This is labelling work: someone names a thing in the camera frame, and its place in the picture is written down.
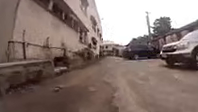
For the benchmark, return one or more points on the low concrete ledge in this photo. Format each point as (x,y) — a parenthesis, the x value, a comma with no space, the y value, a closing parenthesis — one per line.
(18,72)

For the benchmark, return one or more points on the utility pole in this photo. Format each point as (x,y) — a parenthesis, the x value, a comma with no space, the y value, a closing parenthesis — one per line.
(148,23)

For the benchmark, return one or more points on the brown dirt road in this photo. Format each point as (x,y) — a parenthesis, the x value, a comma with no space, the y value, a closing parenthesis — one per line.
(122,87)

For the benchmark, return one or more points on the dark car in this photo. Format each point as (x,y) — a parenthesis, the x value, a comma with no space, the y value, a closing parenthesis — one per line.
(138,51)

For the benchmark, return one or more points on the tree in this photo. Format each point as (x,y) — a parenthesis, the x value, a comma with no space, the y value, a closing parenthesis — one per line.
(161,26)

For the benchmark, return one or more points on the distant pale building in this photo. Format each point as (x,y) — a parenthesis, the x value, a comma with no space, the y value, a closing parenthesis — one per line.
(109,48)

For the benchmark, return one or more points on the silver car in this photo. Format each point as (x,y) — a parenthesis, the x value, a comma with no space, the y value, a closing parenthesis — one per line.
(190,47)

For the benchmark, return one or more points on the pale multi-storey building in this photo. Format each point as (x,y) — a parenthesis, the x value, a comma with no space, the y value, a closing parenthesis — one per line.
(44,25)

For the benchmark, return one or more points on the wall with roof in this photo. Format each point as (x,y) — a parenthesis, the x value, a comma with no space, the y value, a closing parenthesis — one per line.
(175,35)

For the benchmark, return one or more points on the rusty pipe railing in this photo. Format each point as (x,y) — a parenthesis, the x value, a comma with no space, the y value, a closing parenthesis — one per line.
(26,47)

